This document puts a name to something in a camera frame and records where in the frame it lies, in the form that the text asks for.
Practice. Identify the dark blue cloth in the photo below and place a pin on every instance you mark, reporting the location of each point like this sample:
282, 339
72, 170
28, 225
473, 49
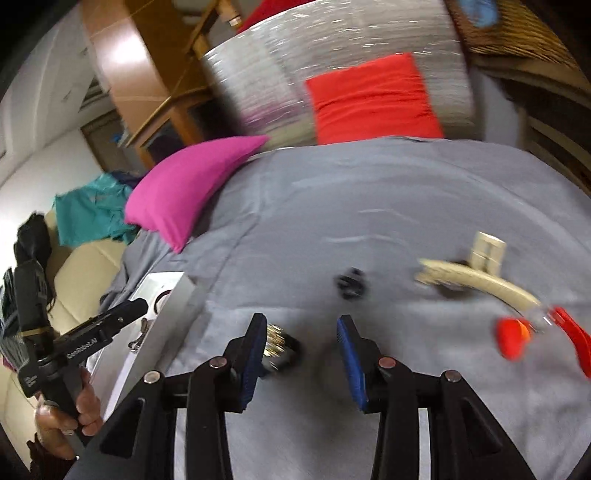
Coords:
127, 179

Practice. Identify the wicker basket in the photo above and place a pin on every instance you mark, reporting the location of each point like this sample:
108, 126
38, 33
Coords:
521, 32

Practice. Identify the person's left forearm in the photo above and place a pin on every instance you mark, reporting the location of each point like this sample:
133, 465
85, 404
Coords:
41, 459

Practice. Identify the cream rectangular hair clip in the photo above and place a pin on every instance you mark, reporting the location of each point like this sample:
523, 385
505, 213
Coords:
488, 249

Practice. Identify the wooden cabinet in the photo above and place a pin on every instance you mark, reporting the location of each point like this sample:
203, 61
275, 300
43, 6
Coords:
129, 69

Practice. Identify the pink pillow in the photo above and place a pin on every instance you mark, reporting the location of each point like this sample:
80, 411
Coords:
184, 184

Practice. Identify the black hair clip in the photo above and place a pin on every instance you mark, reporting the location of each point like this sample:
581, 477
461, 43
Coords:
351, 282

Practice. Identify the red pillow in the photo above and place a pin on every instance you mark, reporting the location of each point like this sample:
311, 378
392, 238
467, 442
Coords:
374, 101

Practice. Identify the brown louvred door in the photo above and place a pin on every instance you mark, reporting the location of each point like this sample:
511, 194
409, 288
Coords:
99, 134

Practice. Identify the grey blanket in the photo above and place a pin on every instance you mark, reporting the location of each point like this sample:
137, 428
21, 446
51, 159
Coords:
369, 194

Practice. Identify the person's left hand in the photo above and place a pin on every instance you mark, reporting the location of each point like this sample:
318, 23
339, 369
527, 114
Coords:
87, 401

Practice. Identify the teal cloth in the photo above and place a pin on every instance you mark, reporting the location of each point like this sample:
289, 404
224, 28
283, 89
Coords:
87, 212

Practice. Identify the small metal jewelry piece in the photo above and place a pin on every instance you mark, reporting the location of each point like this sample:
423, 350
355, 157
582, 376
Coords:
136, 341

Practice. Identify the white jewelry box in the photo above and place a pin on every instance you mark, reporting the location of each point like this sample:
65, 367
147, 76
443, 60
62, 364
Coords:
173, 295

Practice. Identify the cream curved hair comb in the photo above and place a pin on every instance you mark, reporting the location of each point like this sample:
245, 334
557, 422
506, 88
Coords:
480, 279

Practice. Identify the red cloth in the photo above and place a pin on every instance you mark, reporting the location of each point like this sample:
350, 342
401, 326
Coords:
268, 14

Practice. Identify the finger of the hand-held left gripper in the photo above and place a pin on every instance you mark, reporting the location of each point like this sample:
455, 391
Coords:
124, 310

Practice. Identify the wooden shelf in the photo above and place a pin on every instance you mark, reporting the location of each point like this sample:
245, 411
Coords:
549, 115

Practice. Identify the silver quilted headboard cushion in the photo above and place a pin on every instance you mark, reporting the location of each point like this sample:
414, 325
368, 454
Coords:
258, 78

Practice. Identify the beige sofa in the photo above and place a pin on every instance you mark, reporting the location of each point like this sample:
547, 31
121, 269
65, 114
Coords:
87, 267

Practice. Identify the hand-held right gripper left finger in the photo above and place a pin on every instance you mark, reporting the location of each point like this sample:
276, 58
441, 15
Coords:
251, 362

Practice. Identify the black bag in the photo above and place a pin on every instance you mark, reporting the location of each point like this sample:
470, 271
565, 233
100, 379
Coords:
32, 237

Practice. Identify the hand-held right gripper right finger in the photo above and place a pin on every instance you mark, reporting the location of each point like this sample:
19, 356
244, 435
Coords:
353, 364

